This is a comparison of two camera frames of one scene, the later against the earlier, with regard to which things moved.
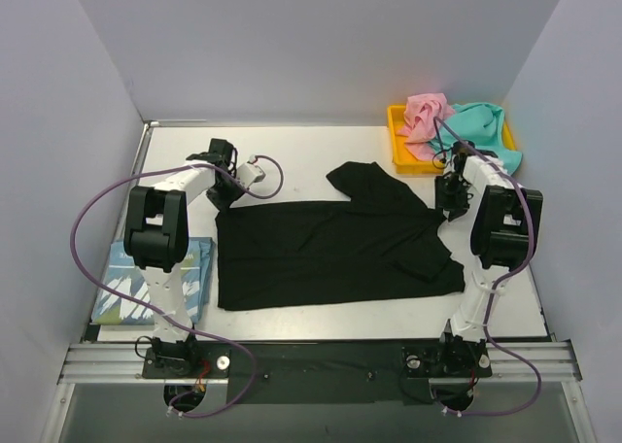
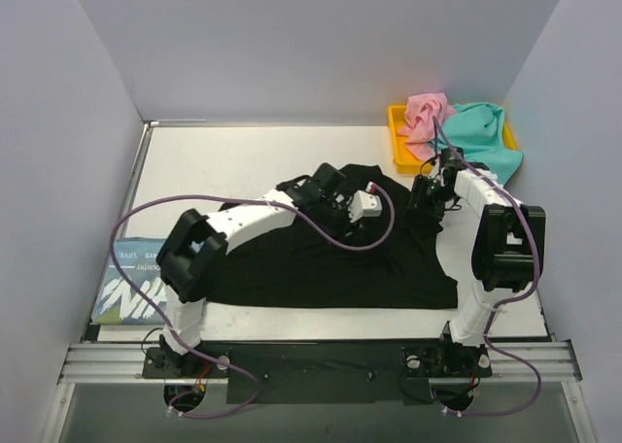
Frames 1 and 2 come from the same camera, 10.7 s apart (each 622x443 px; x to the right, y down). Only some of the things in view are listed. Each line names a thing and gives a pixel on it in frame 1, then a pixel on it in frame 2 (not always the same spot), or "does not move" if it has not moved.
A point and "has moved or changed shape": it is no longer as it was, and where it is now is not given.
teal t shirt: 482,125 does not move
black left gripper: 222,192 -> 337,211
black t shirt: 381,241 has moved or changed shape
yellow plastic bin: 403,161 does not move
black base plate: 319,372 does not move
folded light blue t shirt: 113,308 does not move
